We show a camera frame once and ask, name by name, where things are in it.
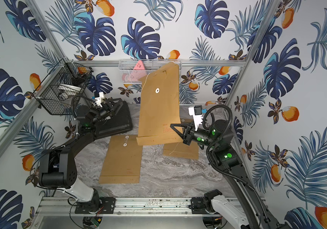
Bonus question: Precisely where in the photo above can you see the white mesh wall basket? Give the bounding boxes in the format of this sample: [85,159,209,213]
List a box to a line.
[118,59,182,84]

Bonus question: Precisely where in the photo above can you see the black plastic tool case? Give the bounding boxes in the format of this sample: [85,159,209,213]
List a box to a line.
[94,101,133,140]

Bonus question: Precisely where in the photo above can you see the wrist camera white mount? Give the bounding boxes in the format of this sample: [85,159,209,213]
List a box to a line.
[94,92,105,107]
[188,106,203,130]

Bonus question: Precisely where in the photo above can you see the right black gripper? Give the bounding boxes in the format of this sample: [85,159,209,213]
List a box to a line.
[172,122,220,152]

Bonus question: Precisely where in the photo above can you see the black wire basket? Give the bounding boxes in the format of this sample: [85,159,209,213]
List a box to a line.
[32,59,93,115]

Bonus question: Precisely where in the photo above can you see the white items in black basket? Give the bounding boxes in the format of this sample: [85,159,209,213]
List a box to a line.
[57,84,82,101]

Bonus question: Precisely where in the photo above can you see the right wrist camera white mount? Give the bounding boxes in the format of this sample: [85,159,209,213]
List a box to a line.
[188,106,203,130]

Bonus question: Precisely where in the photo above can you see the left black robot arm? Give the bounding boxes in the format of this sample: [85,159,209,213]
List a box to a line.
[38,99,123,203]

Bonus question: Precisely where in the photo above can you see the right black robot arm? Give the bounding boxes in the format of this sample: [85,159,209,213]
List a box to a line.
[170,119,290,229]

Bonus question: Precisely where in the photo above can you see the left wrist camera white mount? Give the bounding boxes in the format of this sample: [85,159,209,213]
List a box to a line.
[94,92,105,107]

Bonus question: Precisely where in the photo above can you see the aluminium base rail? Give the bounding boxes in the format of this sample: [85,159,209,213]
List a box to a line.
[35,195,250,221]

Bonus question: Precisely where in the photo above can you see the pink triangular object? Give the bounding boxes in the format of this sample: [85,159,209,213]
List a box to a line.
[126,60,147,83]

